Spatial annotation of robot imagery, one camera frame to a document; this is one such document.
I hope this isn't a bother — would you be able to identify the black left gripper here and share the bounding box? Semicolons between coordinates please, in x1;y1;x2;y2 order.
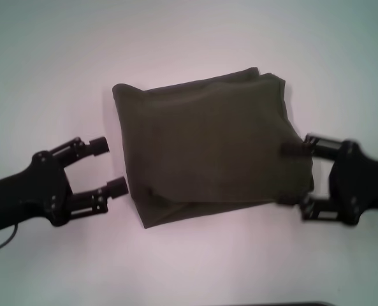
0;136;128;237

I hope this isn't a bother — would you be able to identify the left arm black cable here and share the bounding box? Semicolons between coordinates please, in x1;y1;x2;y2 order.
0;224;18;255

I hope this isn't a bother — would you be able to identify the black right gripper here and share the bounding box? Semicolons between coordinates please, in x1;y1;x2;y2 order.
277;133;378;227

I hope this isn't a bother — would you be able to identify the dark green printed T-shirt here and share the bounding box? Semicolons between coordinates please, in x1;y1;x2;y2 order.
111;66;316;230

